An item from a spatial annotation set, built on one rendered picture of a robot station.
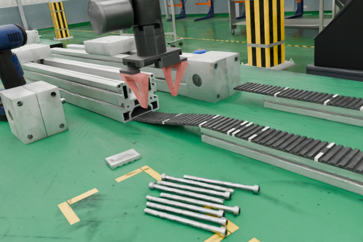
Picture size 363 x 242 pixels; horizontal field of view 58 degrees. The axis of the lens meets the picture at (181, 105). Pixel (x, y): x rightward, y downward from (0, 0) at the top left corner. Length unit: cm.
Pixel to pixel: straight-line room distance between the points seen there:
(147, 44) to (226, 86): 25
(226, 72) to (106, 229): 48
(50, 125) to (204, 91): 34
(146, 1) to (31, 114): 31
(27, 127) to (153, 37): 30
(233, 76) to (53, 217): 51
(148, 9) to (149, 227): 37
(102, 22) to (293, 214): 40
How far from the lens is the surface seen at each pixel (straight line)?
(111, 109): 73
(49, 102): 72
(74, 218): 45
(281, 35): 417
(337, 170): 45
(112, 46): 105
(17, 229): 47
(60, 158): 62
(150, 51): 61
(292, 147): 47
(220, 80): 76
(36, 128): 72
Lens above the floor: 103
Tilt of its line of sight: 19 degrees down
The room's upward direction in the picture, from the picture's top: 7 degrees counter-clockwise
